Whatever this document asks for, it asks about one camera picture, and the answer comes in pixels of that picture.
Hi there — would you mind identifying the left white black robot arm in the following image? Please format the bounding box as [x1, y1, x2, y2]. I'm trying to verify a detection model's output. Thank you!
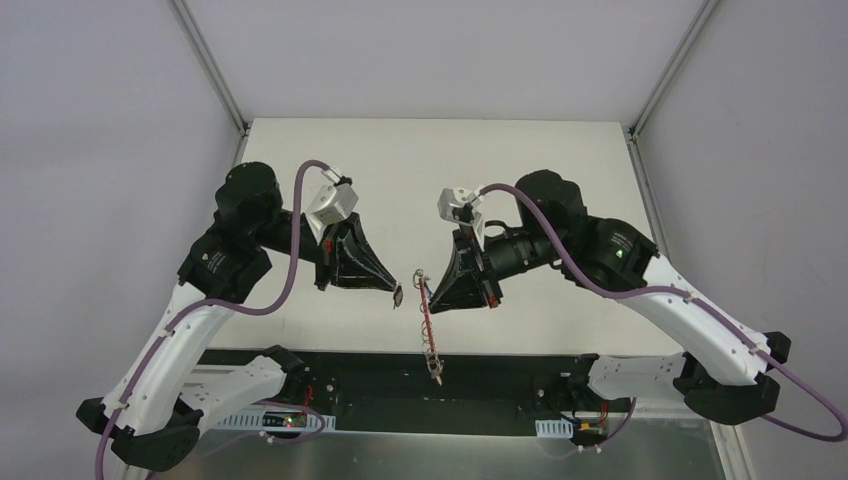
[76, 160, 403, 478]

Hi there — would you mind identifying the left metal frame post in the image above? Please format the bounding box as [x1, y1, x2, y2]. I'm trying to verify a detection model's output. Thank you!
[168, 0, 249, 137]

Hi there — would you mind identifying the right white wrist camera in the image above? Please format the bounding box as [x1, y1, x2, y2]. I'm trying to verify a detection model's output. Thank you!
[437, 187, 485, 246]

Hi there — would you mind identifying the left white cable duct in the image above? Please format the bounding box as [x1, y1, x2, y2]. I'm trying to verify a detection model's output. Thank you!
[215, 408, 336, 433]

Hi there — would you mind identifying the white cable duct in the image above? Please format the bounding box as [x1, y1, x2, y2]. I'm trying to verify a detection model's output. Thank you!
[534, 418, 574, 440]
[215, 408, 336, 433]

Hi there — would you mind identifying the right metal frame post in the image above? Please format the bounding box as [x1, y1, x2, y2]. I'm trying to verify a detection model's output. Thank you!
[628, 0, 724, 142]

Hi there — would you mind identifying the right white cable duct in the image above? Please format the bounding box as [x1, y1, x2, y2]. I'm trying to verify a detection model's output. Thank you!
[534, 418, 574, 440]

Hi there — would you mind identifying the red keyring holder with rings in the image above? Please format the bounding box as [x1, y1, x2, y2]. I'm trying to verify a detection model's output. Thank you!
[412, 269, 444, 386]

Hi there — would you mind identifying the metal frame post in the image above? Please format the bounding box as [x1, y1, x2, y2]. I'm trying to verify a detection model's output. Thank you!
[168, 0, 249, 137]
[628, 0, 724, 142]

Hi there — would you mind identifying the black head small key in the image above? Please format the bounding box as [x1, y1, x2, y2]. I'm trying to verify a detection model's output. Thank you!
[392, 284, 404, 309]

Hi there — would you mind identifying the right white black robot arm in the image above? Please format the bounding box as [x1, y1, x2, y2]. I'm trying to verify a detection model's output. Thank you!
[428, 170, 791, 425]

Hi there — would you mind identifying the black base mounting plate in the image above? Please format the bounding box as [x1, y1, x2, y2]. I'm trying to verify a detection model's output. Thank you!
[218, 349, 684, 439]

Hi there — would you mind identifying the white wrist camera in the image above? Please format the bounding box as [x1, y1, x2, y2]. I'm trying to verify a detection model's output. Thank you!
[437, 187, 485, 246]
[304, 166, 359, 241]

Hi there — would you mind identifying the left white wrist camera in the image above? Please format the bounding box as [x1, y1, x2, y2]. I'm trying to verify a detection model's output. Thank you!
[304, 166, 359, 241]

